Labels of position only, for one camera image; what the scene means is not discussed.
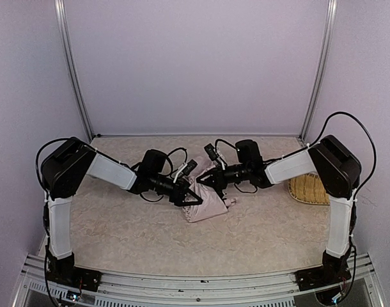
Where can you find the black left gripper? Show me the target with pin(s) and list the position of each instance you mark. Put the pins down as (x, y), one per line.
(179, 193)

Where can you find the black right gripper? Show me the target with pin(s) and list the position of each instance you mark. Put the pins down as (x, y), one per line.
(216, 178)

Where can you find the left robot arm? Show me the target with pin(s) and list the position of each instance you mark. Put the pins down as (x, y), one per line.
(64, 166)

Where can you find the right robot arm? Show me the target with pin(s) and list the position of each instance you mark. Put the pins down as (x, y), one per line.
(328, 161)

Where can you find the woven bamboo tray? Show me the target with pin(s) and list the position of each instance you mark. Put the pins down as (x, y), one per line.
(308, 189)

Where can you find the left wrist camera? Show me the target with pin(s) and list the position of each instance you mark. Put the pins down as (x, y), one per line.
(185, 169)

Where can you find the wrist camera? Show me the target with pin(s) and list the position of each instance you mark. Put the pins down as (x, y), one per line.
(215, 156)
(185, 169)

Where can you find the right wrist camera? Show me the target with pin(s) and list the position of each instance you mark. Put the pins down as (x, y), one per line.
(215, 156)

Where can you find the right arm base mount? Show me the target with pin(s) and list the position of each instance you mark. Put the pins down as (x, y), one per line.
(317, 277)

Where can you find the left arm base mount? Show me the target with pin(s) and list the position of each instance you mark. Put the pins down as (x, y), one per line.
(75, 277)

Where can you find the aluminium front rail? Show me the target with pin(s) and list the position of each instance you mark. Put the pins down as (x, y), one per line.
(99, 287)

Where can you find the right aluminium frame post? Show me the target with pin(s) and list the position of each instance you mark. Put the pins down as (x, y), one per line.
(321, 67)

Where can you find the aluminium frame post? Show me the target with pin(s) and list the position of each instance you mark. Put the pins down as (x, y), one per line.
(59, 6)
(321, 67)

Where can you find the left aluminium frame post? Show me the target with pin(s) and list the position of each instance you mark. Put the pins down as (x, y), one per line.
(59, 6)

